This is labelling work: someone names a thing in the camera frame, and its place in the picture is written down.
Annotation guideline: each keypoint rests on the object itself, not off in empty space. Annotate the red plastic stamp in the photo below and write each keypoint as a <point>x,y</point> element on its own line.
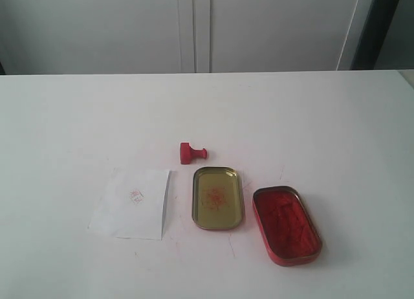
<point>188,154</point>

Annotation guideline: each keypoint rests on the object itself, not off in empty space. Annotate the white paper sheet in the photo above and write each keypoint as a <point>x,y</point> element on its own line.
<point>133,205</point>

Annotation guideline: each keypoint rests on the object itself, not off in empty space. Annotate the red ink pad tin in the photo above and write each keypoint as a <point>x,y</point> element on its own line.
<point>288,232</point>

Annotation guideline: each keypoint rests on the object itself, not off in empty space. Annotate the gold tin lid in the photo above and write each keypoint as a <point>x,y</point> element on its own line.
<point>217,198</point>

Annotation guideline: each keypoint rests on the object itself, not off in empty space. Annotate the white cabinet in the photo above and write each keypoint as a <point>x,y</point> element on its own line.
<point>173,36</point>

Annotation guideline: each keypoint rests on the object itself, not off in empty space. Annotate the black vertical pole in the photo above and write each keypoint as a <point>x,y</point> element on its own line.
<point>374,32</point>

